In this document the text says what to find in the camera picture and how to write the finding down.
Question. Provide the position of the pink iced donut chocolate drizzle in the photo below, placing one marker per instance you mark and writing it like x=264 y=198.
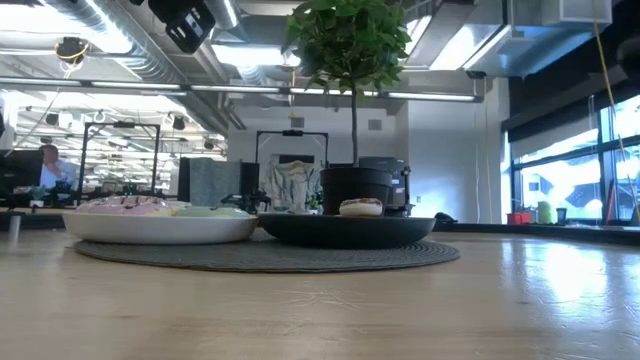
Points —
x=125 y=207

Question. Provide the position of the small chocolate iced donut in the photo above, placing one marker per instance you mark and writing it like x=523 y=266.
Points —
x=361 y=207

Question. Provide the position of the background black robot arm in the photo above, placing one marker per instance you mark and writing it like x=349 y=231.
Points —
x=247 y=201

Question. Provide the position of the long ceiling light tube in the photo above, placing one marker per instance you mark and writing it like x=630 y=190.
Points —
x=225 y=88

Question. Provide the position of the round black ceiling device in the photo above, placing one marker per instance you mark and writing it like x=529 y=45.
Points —
x=71 y=50

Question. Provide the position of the grey office partition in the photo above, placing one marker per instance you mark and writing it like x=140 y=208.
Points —
x=210 y=181

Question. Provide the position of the green potted plant black pot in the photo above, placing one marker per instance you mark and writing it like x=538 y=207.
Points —
x=350 y=45

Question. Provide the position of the person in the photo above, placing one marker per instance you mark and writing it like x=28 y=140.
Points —
x=56 y=172

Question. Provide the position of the pale hanging cloth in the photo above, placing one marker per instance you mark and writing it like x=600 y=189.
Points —
x=290 y=185

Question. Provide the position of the black computer monitor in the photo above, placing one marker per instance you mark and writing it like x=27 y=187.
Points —
x=20 y=170

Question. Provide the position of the white round plate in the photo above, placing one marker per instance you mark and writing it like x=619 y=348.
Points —
x=160 y=229

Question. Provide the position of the grey round woven placemat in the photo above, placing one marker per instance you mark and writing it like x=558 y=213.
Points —
x=270 y=257

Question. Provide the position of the black round plate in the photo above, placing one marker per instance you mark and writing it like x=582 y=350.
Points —
x=345 y=231

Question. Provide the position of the black box machine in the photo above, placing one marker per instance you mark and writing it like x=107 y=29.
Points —
x=397 y=182

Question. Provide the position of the red box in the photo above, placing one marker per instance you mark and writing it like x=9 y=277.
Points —
x=518 y=218

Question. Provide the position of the green bottle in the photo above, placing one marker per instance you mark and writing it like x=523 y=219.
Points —
x=545 y=212

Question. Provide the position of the dark cup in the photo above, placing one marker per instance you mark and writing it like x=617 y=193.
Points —
x=561 y=215

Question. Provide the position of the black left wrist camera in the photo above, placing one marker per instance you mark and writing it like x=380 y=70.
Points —
x=190 y=31

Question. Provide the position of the tall black frame stand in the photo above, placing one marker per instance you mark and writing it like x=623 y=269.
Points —
x=82 y=160

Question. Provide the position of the black frame stand with camera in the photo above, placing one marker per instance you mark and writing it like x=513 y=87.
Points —
x=292 y=133

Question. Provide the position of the ceiling security camera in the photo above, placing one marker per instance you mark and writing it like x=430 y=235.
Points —
x=475 y=74

